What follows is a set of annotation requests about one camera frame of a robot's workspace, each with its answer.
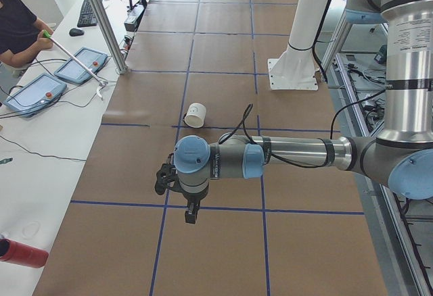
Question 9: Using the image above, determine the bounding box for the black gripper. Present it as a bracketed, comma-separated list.
[182, 187, 208, 224]

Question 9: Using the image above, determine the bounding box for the white smiley mug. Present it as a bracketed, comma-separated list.
[183, 103, 207, 128]

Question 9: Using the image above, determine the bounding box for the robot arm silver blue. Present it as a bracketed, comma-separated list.
[170, 0, 432, 224]

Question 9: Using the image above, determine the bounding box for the red water bottle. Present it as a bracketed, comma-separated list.
[1, 239, 49, 268]

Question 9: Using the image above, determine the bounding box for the teach pendant far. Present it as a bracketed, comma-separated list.
[53, 47, 110, 85]

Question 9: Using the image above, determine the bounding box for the teach pendant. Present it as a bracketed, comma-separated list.
[3, 73, 67, 117]
[53, 47, 110, 85]

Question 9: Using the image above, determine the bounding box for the teach pendant near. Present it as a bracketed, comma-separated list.
[3, 73, 67, 117]

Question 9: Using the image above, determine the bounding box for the black computer mouse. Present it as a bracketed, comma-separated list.
[69, 28, 85, 37]

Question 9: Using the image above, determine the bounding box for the black keyboard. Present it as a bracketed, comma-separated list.
[77, 0, 97, 28]

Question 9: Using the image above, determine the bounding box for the person in black shirt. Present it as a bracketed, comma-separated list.
[1, 0, 53, 68]

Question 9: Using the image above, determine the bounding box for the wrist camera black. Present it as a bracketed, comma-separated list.
[154, 164, 179, 195]

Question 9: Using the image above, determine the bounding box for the green handled reacher stick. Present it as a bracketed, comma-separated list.
[42, 30, 108, 101]

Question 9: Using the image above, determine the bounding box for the aluminium frame post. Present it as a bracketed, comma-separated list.
[89, 0, 128, 74]

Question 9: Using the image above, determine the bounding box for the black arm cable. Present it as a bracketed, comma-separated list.
[233, 103, 390, 169]

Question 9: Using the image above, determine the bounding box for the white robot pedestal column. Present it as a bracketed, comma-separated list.
[268, 0, 332, 91]

